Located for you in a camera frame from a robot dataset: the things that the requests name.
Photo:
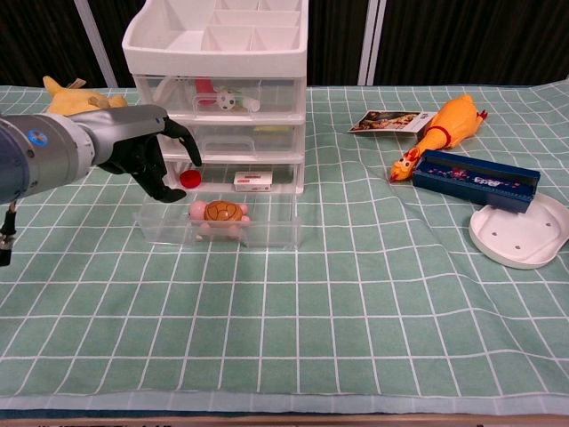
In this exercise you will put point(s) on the clear drawer with red cap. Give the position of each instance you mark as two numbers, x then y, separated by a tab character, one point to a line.
284	178

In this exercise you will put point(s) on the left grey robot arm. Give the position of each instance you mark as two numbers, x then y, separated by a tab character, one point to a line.
40	155

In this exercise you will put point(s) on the green checked tablecloth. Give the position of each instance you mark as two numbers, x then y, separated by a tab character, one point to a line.
311	302

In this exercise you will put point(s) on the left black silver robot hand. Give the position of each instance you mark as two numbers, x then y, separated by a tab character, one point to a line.
124	129

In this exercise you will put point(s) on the red bottle cap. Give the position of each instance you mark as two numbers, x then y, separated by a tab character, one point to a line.
190	179

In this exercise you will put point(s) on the small soccer ball toy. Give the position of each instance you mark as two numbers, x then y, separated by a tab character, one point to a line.
226	100

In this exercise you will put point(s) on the clear drawer with ball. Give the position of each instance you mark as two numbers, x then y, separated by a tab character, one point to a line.
280	95

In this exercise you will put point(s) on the yellow rubber chicken toy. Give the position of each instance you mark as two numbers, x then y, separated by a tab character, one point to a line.
449	124

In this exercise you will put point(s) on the white metal frame post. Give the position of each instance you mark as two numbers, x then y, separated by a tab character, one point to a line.
95	40
372	40

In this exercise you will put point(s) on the clear drawer with turtle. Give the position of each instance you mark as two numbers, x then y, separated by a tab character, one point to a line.
275	222

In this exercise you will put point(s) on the yellow plush toy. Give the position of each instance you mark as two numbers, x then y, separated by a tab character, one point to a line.
66	104

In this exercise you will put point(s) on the red plastic item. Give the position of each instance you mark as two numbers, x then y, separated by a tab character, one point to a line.
203	91

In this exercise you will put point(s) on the white oval plastic tray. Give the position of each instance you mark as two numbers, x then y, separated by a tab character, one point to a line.
515	240

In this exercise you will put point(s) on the small white red box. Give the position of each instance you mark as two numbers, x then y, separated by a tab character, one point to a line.
252	181

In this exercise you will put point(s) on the white plastic drawer cabinet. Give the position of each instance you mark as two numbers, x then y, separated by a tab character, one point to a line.
178	53

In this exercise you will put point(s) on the picture postcard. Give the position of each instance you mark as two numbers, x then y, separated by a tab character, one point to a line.
382	121

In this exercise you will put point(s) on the pink brown turtle toy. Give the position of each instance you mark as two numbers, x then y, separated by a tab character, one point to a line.
220	211

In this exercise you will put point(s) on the long blue printed box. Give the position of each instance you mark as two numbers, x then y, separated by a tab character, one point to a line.
471	182

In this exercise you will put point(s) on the clear drawer with small case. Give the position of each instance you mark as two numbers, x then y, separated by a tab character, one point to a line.
275	140

